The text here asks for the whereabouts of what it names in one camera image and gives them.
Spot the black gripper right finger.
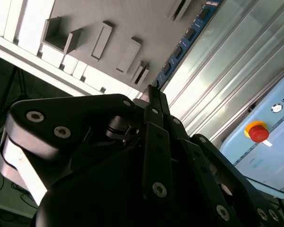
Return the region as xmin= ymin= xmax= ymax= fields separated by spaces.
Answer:
xmin=156 ymin=89 xmax=284 ymax=227

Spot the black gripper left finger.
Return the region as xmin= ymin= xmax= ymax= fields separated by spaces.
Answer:
xmin=0 ymin=85 xmax=175 ymax=207

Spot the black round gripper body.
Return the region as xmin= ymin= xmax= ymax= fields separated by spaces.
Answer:
xmin=30 ymin=115 xmax=204 ymax=227

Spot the blue RAM stick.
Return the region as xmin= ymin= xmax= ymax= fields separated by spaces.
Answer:
xmin=153 ymin=0 xmax=225 ymax=89

